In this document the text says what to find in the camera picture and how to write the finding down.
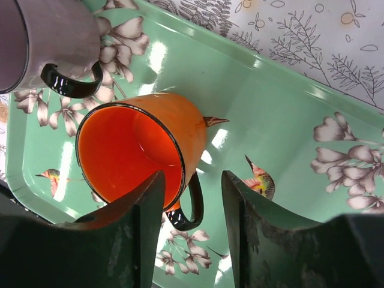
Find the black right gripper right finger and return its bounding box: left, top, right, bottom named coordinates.
left=221, top=170, right=383, bottom=287

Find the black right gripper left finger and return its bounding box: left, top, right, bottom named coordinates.
left=1, top=171, right=165, bottom=287

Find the orange mug black handle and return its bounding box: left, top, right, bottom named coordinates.
left=76, top=92, right=207, bottom=231

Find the lilac mug black handle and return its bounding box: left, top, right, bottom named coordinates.
left=1, top=0, right=103, bottom=99

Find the green hummingbird tray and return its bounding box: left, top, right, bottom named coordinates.
left=5, top=1, right=383, bottom=287

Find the floral table mat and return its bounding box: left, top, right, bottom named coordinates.
left=14, top=1, right=383, bottom=194

